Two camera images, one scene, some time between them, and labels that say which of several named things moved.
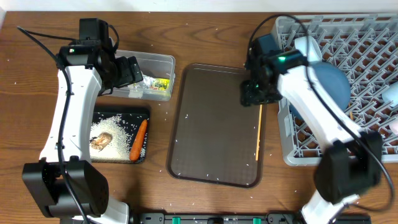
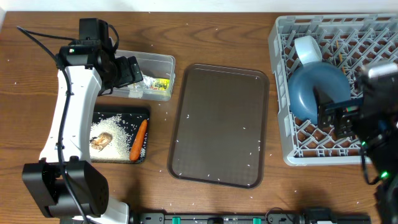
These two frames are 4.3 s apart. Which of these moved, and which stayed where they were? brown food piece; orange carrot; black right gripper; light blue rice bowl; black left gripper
Moved: black right gripper
Stayed: orange carrot; brown food piece; light blue rice bowl; black left gripper
